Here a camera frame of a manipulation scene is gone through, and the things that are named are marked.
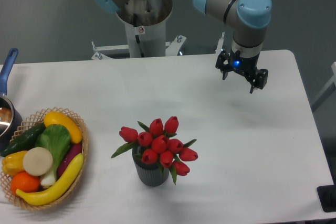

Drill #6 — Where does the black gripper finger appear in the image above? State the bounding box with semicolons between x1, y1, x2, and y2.
244;69;268;94
215;51;236;80

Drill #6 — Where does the white frame at right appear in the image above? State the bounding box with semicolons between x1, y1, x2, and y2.
311;62;335;113

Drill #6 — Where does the dark grey ribbed vase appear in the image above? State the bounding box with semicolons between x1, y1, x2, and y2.
132;147;170;187

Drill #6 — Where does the purple eggplant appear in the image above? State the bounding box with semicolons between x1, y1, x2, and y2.
57;143;82;178

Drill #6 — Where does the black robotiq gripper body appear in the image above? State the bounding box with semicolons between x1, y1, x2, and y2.
226;50;259;80

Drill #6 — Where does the yellow bell pepper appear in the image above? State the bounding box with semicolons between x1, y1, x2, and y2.
2;151;28;176

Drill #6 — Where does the blue handled saucepan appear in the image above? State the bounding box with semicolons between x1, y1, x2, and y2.
1;48;22;151

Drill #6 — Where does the green bok choy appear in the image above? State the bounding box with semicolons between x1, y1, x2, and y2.
35;124;71;189

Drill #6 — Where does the yellow squash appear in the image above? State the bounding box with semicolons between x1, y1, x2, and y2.
43;111;82;144

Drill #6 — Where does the dark green cucumber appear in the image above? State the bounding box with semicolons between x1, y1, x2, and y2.
1;123;46;157

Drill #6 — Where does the orange fruit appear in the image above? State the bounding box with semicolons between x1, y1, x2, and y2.
10;172;40;195

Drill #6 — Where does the woven wicker basket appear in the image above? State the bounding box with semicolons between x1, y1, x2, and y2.
1;108;88;210

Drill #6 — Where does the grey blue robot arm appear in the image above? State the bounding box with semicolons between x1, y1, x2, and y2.
94;0;272;90

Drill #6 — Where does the yellow banana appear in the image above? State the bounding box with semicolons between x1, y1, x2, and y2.
16;153;84;206

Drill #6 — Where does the black device at edge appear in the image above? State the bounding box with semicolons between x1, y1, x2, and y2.
317;185;335;212

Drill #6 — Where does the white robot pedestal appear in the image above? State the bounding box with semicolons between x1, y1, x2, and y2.
94;0;186;58

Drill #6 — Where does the beige round disc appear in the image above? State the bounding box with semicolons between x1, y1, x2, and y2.
23;147;53;176

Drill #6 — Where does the red tulip bouquet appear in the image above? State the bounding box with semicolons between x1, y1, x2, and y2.
111;116;198;183

